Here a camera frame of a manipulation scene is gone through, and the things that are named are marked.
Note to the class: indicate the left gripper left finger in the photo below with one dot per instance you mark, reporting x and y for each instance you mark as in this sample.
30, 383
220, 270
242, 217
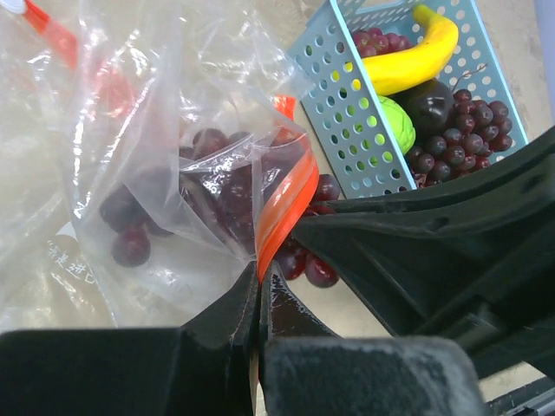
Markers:
205, 367

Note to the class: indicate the clear orange-zip bag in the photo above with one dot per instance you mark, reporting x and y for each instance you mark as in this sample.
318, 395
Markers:
97, 98

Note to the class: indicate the light blue plastic basket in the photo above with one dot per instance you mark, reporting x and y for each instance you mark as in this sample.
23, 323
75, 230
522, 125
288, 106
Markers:
343, 107

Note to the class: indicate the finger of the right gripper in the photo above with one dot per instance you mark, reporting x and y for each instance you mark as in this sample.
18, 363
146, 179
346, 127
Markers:
471, 260

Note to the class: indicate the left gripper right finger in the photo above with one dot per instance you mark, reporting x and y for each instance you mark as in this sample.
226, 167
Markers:
307, 369

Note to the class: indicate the red grape bunch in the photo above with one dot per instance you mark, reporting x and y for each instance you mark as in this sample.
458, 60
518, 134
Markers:
250, 188
476, 130

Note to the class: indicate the yellow banana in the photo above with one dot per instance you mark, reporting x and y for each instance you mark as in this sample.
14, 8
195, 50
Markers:
403, 46

